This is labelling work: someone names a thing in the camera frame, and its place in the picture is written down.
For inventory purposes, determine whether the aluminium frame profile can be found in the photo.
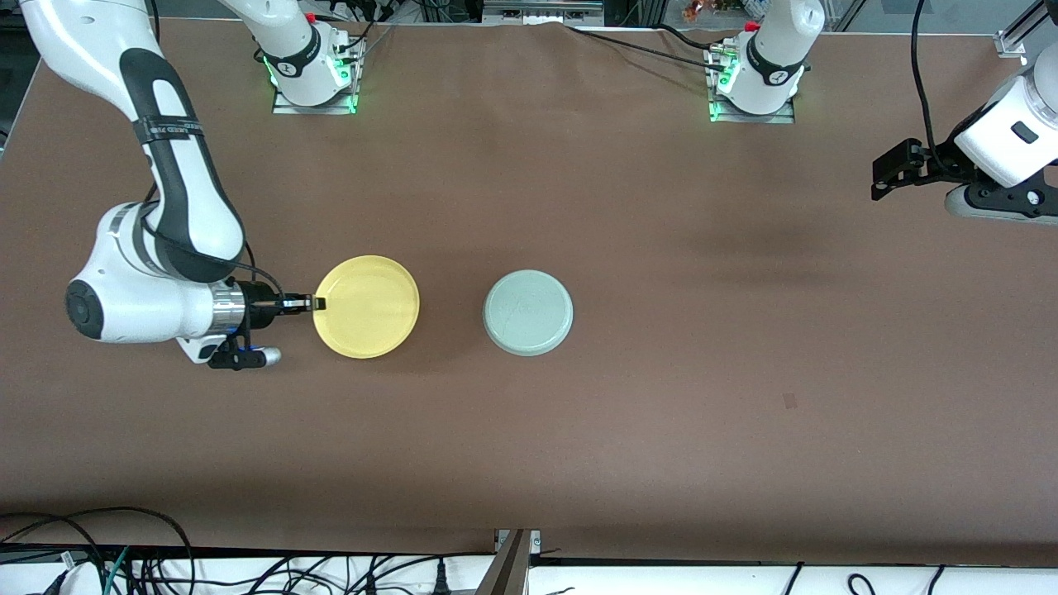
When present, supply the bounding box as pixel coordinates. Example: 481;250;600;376
475;529;542;595

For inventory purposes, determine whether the green cable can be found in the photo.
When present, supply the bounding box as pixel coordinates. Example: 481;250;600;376
103;545;131;595

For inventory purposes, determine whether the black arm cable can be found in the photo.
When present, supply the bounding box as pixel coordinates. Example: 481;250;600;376
909;0;948;159
141;178;287;300

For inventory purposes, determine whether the short black table cable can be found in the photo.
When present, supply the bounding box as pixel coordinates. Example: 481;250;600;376
655;23;722;49

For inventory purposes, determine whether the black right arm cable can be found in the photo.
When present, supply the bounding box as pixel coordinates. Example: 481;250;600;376
141;178;287;300

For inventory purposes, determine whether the yellow round plate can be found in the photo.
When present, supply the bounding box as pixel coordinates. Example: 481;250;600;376
312;255;421;360

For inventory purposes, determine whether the black looped cable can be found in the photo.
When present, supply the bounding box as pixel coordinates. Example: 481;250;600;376
0;506;197;595

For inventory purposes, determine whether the long black table cable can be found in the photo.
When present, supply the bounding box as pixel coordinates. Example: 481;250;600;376
566;25;730;71

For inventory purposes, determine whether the pale green round plate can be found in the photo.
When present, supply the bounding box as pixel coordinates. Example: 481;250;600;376
482;269;574;358

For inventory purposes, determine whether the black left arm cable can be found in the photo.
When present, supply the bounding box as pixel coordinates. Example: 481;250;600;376
909;0;948;159

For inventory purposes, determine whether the metal corner bracket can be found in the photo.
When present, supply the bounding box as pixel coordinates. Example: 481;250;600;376
994;0;1044;59

